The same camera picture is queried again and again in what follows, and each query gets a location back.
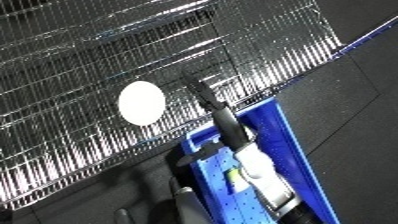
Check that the pale right robot forearm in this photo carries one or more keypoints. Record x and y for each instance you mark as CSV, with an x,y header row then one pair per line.
x,y
260,173

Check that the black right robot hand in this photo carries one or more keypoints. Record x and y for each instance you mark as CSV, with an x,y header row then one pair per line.
x,y
228,123

